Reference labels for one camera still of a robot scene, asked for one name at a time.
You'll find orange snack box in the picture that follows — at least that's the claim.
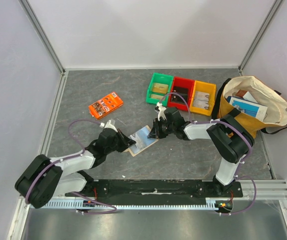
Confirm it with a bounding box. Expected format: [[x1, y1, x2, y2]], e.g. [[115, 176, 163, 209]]
[[88, 92, 124, 120]]

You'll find white slotted cable duct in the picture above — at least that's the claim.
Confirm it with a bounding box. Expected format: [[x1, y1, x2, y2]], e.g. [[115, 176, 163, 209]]
[[42, 197, 219, 211]]

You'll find white vip card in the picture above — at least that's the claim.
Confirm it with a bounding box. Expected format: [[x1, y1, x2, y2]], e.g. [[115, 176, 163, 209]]
[[193, 99, 209, 110], [195, 91, 210, 102]]

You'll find black card in red bin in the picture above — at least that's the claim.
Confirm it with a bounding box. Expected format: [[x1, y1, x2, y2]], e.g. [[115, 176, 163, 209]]
[[173, 86, 189, 95]]

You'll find red plastic bin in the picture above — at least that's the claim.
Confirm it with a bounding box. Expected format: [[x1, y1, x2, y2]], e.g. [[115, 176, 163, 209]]
[[167, 76, 195, 112]]

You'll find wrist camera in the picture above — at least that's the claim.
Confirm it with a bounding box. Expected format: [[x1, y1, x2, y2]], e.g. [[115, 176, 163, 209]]
[[100, 119, 118, 132], [154, 102, 167, 121]]

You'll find gold card in green bin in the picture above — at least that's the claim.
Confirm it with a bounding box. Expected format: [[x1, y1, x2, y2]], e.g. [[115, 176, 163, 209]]
[[151, 82, 169, 95]]

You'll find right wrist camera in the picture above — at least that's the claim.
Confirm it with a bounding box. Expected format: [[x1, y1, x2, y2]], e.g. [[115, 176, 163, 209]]
[[154, 102, 167, 121]]

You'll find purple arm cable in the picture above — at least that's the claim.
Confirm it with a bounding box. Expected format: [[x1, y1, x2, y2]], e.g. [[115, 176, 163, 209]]
[[159, 92, 258, 216], [24, 119, 118, 216]]

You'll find yellow plastic bin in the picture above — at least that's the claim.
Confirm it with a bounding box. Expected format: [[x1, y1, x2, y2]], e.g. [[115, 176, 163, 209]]
[[189, 80, 217, 116]]

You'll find brown box in bag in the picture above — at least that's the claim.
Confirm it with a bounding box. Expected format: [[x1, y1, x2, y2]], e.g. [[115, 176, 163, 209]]
[[235, 89, 247, 98]]

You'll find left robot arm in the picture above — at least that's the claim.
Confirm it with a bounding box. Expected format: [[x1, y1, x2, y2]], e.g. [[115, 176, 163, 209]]
[[14, 127, 136, 209]]

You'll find blue white box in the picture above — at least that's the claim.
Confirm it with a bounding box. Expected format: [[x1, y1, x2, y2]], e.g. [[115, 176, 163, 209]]
[[227, 96, 268, 121]]

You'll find yellow canvas tote bag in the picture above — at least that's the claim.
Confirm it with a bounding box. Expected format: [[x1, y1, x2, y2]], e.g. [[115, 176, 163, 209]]
[[211, 76, 287, 138]]

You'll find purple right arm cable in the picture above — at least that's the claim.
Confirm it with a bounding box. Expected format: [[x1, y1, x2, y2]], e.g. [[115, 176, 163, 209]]
[[159, 92, 258, 216]]

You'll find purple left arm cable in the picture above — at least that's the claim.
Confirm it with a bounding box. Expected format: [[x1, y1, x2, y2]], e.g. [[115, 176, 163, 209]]
[[24, 119, 118, 216]]

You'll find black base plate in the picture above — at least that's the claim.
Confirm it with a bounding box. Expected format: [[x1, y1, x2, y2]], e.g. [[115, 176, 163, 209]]
[[79, 179, 243, 204]]

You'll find beige card holder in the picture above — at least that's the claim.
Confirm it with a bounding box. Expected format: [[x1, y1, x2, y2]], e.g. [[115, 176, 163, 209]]
[[125, 125, 158, 157]]

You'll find green plastic bin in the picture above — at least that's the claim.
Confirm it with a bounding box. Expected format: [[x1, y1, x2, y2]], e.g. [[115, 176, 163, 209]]
[[145, 72, 174, 104]]

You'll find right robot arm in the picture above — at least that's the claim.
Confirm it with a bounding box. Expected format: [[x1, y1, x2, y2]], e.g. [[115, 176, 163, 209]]
[[148, 105, 254, 197]]

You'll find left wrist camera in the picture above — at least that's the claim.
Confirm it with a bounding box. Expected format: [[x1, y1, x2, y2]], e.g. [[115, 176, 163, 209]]
[[100, 119, 118, 132]]

